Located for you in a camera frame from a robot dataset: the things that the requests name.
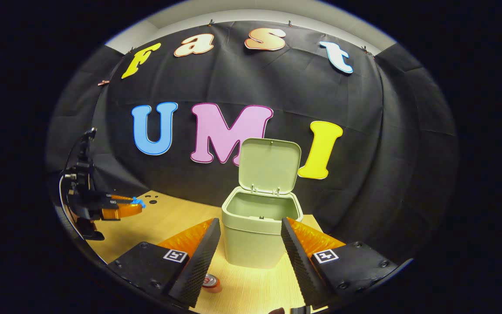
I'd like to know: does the black backdrop cloth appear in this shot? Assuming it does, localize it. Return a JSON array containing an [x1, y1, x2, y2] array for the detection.
[[45, 20, 460, 262]]

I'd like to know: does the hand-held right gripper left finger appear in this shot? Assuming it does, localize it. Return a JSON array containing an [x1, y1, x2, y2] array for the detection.
[[107, 217, 222, 309]]

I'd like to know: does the wooden desktop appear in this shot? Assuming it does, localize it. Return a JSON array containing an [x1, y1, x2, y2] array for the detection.
[[86, 190, 328, 314]]

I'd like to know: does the pale green desktop garbage bin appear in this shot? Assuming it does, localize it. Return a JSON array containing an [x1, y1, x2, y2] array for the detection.
[[221, 137, 304, 270]]

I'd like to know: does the red pop can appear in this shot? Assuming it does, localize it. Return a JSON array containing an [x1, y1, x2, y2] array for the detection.
[[202, 273, 222, 294]]

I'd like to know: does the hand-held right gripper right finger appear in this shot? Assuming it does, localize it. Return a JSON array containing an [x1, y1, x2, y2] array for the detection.
[[281, 216, 399, 309]]

